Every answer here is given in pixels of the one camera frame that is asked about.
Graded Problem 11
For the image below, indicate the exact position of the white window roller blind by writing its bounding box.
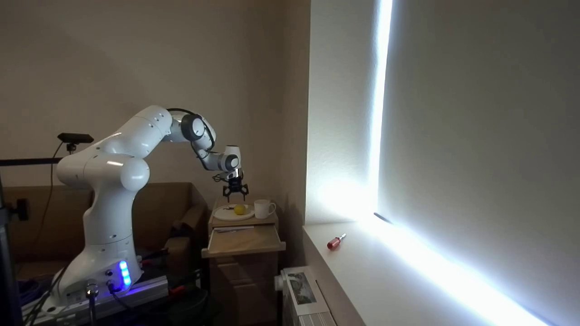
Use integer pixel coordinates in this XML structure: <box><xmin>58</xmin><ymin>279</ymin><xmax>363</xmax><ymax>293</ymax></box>
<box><xmin>377</xmin><ymin>0</ymin><xmax>580</xmax><ymax>326</ymax></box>

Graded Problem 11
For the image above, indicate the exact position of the black camera on stand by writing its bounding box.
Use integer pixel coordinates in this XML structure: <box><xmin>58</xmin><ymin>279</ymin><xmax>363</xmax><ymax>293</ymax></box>
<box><xmin>57</xmin><ymin>130</ymin><xmax>97</xmax><ymax>147</ymax></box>

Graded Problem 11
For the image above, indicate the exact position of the black horizontal pole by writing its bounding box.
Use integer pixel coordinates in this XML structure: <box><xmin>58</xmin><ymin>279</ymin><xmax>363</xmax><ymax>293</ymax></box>
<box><xmin>0</xmin><ymin>156</ymin><xmax>62</xmax><ymax>168</ymax></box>

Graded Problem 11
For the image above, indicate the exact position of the light wooden nightstand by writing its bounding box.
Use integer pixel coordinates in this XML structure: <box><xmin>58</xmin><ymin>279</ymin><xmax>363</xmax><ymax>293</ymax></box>
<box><xmin>200</xmin><ymin>206</ymin><xmax>289</xmax><ymax>326</ymax></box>

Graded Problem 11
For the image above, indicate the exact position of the red handled screwdriver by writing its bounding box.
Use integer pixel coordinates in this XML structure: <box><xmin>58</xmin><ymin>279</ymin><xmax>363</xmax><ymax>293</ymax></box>
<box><xmin>327</xmin><ymin>232</ymin><xmax>348</xmax><ymax>252</ymax></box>

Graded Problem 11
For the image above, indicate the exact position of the white round plate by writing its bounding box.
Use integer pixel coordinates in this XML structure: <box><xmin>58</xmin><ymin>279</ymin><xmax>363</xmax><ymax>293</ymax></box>
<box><xmin>213</xmin><ymin>203</ymin><xmax>258</xmax><ymax>223</ymax></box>

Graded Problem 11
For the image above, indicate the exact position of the white mug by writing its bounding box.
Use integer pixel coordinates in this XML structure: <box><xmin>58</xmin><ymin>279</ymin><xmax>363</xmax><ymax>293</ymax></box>
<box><xmin>252</xmin><ymin>197</ymin><xmax>280</xmax><ymax>221</ymax></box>

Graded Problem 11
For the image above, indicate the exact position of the black upright stand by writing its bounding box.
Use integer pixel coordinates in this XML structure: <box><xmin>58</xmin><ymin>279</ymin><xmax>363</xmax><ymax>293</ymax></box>
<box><xmin>0</xmin><ymin>179</ymin><xmax>31</xmax><ymax>326</ymax></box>

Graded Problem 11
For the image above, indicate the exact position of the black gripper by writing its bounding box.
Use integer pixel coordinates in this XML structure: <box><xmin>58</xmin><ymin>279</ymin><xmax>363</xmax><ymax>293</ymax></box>
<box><xmin>222</xmin><ymin>170</ymin><xmax>252</xmax><ymax>201</ymax></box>

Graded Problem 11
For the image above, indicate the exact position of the metal robot base platform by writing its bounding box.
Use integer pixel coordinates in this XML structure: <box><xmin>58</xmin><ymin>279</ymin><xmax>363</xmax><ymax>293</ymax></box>
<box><xmin>20</xmin><ymin>273</ymin><xmax>171</xmax><ymax>326</ymax></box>

